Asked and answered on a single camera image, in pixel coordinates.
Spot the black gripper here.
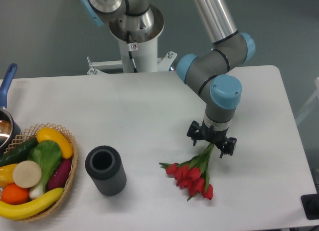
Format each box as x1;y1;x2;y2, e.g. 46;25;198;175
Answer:
186;120;237;159

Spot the red tulip bouquet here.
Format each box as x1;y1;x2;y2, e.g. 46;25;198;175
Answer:
159;143;214;200

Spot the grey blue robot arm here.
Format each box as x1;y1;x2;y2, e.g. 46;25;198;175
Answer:
80;0;255;155

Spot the dark grey ribbed vase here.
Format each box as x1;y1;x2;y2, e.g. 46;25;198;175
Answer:
85;146;127;196

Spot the black device at edge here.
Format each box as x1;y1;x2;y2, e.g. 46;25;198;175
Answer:
301;194;319;220

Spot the purple sweet potato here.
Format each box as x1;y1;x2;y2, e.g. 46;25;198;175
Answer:
47;159;72;191

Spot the green bok choy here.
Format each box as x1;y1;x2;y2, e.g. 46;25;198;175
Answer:
27;140;62;200

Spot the yellow squash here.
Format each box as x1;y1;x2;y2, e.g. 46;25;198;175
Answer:
36;127;73;159

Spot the woven wicker basket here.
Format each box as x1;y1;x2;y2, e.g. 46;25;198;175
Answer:
0;123;78;222

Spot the beige round disc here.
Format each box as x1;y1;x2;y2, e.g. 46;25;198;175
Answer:
12;160;42;188

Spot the green cucumber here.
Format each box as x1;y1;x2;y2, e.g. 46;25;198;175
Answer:
0;137;38;167

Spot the orange fruit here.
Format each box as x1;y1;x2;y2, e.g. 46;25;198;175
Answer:
0;184;29;205

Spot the yellow bell pepper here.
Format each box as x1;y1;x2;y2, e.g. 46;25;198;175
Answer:
0;164;17;187

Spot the yellow banana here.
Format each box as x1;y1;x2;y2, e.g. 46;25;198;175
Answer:
0;188;64;221

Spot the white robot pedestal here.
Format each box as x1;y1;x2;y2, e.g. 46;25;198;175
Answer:
87;4;177;75

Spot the white frame at right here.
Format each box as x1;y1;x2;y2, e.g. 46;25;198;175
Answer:
295;77;319;126

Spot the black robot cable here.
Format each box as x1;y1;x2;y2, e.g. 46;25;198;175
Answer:
126;30;139;73

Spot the blue handled saucepan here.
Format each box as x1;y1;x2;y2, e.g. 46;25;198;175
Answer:
0;63;20;157

